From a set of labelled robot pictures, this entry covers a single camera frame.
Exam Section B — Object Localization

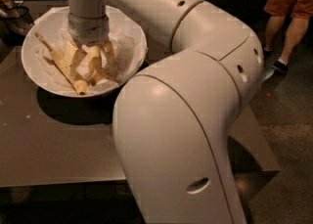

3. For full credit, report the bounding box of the yellow banana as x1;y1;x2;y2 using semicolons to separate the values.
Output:
35;32;88;95
87;46;112;84

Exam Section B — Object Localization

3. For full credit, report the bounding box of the white paper liner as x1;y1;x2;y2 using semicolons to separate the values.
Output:
33;5;150;93

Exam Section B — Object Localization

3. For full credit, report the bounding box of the white bowl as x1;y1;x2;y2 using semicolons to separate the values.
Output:
21;5;148;99

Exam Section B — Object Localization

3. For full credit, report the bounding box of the person in orange shorts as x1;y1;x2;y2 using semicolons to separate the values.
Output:
263;0;313;74

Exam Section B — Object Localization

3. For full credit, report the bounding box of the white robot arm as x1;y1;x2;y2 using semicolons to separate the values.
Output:
108;0;264;224

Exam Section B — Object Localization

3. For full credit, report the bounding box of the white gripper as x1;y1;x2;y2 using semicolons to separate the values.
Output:
65;13;115;80

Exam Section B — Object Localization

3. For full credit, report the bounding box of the black wire basket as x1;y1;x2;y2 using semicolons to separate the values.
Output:
0;3;34;46

